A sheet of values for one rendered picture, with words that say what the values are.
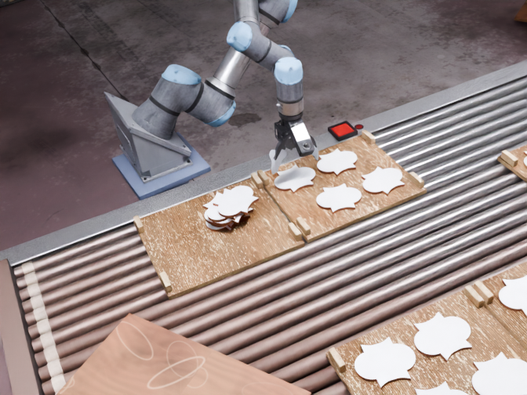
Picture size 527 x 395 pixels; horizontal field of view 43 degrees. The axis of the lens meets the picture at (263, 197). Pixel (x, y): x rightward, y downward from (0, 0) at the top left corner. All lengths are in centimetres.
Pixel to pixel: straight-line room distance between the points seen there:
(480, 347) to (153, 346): 76
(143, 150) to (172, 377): 95
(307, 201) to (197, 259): 38
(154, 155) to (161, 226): 34
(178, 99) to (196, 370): 102
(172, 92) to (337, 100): 212
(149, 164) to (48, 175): 182
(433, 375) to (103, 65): 388
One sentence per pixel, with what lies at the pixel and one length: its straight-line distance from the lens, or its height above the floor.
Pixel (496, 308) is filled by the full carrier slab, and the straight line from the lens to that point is 178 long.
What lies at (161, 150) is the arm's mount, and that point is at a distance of 229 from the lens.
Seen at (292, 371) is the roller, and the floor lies 92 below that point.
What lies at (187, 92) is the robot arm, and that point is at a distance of 225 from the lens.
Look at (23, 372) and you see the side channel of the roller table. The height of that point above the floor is 95.
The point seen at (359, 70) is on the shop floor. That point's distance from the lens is 452.
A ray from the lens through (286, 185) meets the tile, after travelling 209.
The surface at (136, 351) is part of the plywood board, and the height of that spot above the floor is 104.
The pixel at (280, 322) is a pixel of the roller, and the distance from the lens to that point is 175.
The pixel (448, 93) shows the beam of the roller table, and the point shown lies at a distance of 256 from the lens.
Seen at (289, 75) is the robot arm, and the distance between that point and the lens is 187.
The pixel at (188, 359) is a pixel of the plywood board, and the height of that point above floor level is 104.
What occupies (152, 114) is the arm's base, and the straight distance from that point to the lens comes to 226.
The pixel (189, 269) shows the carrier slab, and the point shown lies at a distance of 189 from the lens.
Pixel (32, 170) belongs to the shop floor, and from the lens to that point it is 416.
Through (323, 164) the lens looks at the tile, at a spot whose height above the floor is 95.
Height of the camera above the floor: 227
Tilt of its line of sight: 40 degrees down
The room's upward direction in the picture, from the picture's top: 8 degrees counter-clockwise
